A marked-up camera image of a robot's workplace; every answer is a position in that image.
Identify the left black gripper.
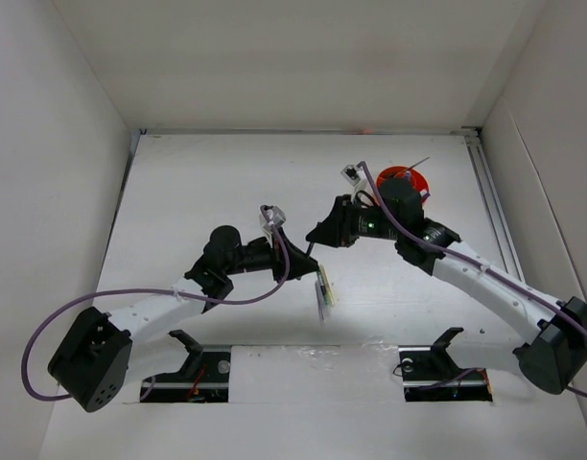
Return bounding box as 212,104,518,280
223,227,317,284

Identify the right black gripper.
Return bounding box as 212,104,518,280
305,195,403,247

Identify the yellow highlighter pen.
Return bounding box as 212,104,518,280
319,264,335,307

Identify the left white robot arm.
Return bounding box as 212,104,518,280
48,225,319,413

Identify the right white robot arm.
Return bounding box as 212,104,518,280
306,177,587,395

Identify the green-capped pen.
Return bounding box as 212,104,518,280
316,270,330,306

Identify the clear lilac pen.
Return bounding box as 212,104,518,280
315,283,332,324

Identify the orange round organizer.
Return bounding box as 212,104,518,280
375,166,431,202

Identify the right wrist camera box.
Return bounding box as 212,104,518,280
340,164,367,191

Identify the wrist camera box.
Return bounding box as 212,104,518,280
259,205,286,236
340,164,367,191

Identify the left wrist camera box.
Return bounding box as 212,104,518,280
259,205,286,236

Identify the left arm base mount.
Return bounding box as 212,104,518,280
139,330,232,403

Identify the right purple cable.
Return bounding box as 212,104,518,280
358,160,587,400

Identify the purple cable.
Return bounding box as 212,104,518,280
23,205,291,402
358,160,587,400

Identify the aluminium side rail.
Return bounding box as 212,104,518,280
464,129,525,282

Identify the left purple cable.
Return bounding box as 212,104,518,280
23,205,291,402

